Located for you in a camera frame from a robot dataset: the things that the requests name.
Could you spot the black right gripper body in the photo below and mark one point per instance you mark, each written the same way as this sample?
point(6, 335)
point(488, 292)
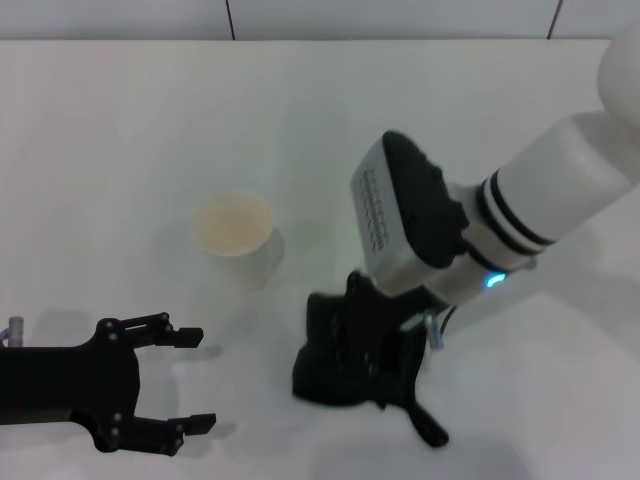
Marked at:
point(385, 315)

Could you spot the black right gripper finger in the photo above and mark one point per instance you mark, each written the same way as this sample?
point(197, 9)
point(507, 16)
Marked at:
point(367, 362)
point(355, 295)

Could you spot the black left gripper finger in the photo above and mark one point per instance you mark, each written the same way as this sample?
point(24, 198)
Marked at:
point(189, 337)
point(200, 424)

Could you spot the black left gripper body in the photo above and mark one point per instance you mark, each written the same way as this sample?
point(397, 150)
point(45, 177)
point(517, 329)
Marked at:
point(65, 385)

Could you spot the dark blue rag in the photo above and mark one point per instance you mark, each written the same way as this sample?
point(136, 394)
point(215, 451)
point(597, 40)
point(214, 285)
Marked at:
point(325, 370)

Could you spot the white paper cup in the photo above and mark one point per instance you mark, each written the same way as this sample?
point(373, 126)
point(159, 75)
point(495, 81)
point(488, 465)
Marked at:
point(232, 225)

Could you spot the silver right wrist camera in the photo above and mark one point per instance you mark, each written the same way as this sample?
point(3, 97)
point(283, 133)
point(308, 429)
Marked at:
point(380, 225)

